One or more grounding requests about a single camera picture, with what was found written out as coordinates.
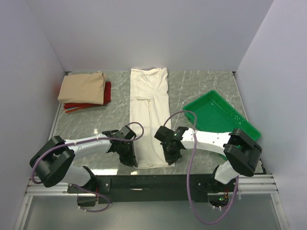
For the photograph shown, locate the folded red t shirt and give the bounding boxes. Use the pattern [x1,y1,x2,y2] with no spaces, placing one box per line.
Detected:
[64,81,111,110]

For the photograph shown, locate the white t shirt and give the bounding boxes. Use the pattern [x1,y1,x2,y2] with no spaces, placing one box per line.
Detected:
[130,68,170,169]

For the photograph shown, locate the folded orange t shirt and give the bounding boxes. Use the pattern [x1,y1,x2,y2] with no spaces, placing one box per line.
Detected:
[64,106,84,113]

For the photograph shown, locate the black base beam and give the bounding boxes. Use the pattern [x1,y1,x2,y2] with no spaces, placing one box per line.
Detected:
[67,174,238,204]

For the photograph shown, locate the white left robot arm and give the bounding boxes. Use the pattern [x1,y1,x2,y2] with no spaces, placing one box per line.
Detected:
[29,126,138,193]

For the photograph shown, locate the folded beige t shirt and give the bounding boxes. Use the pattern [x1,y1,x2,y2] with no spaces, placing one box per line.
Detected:
[58,72,106,104]

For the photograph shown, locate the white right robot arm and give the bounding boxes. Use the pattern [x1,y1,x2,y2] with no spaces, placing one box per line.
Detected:
[154,126,262,191]

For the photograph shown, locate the green plastic tray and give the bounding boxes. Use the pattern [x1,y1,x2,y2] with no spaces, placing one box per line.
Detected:
[182,90,261,161]

